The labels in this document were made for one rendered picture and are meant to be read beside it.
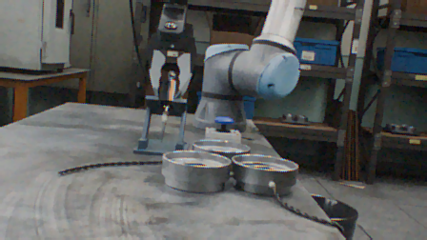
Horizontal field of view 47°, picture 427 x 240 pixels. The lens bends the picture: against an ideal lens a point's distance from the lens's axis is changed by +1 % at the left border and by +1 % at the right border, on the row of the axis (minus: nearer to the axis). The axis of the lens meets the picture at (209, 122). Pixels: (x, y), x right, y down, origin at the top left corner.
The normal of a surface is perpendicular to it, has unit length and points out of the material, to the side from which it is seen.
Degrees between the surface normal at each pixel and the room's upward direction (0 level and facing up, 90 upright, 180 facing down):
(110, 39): 90
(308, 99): 90
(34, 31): 90
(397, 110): 90
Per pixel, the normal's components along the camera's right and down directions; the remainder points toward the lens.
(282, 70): 0.68, 0.29
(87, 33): 0.02, 0.14
